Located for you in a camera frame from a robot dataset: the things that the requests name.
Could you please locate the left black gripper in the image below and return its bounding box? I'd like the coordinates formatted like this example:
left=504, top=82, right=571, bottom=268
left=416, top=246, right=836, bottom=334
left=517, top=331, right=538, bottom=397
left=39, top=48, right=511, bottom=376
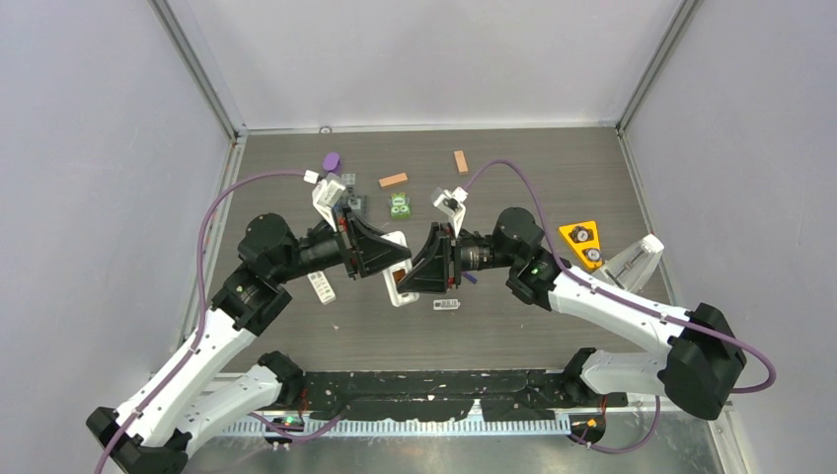
left=273, top=203, right=412, bottom=283

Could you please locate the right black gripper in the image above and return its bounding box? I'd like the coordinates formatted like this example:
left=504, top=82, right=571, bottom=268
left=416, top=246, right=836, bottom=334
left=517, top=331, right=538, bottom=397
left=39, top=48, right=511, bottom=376
left=398, top=220, right=520, bottom=293

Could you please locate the white remote control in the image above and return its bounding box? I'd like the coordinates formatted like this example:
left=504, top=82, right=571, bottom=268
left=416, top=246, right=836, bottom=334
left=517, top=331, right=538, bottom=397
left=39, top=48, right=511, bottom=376
left=382, top=257, right=419, bottom=307
left=307, top=271, right=337, bottom=305

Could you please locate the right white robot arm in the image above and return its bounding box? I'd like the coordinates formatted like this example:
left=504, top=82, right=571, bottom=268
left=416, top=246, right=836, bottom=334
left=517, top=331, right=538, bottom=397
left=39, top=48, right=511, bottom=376
left=396, top=207, right=746, bottom=420

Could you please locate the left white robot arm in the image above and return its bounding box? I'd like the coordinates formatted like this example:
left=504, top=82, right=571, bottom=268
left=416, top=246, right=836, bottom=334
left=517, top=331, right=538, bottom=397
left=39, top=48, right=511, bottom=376
left=87, top=206, right=412, bottom=473

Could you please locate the grey lego baseplate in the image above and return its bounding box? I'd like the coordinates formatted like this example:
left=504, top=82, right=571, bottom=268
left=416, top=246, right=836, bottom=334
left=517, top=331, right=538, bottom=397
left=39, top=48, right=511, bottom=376
left=346, top=195, right=369, bottom=220

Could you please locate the grey lego tower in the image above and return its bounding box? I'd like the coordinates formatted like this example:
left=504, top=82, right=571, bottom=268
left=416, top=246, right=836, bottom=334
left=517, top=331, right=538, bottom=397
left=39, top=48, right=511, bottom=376
left=341, top=174, right=363, bottom=212

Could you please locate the green owl toy block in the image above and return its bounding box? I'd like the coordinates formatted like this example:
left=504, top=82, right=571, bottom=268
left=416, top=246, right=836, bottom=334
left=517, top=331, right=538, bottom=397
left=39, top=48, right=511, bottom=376
left=389, top=193, right=412, bottom=219

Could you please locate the orange wooden block left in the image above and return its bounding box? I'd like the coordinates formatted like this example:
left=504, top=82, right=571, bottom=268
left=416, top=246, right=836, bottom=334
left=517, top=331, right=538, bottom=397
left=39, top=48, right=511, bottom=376
left=378, top=173, right=409, bottom=189

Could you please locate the orange wooden block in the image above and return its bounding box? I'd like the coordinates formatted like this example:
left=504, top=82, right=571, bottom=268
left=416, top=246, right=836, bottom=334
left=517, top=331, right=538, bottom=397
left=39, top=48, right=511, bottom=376
left=378, top=173, right=409, bottom=189
left=453, top=150, right=469, bottom=175

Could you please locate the purple plastic piece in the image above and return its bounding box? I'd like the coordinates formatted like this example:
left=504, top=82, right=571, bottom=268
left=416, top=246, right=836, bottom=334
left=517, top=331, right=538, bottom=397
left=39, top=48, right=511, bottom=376
left=322, top=152, right=342, bottom=173

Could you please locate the orange wooden block right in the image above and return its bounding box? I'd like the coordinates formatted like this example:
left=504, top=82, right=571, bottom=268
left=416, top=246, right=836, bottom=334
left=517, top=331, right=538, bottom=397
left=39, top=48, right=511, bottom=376
left=453, top=150, right=469, bottom=175

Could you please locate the white metronome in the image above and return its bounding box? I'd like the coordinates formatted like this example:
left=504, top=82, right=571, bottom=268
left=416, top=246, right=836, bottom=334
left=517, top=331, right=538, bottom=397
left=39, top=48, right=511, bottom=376
left=592, top=234, right=664, bottom=293

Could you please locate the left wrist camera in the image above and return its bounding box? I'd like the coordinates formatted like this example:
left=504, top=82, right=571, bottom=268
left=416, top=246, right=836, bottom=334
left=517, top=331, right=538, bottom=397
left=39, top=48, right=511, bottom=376
left=303, top=170, right=346, bottom=231

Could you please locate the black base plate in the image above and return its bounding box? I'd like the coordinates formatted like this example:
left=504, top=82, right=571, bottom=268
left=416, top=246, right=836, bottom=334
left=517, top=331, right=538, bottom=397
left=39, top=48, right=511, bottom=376
left=291, top=369, right=627, bottom=422

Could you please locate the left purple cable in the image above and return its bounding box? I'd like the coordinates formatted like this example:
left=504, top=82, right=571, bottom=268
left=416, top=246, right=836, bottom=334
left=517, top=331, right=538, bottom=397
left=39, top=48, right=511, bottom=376
left=91, top=168, right=309, bottom=474

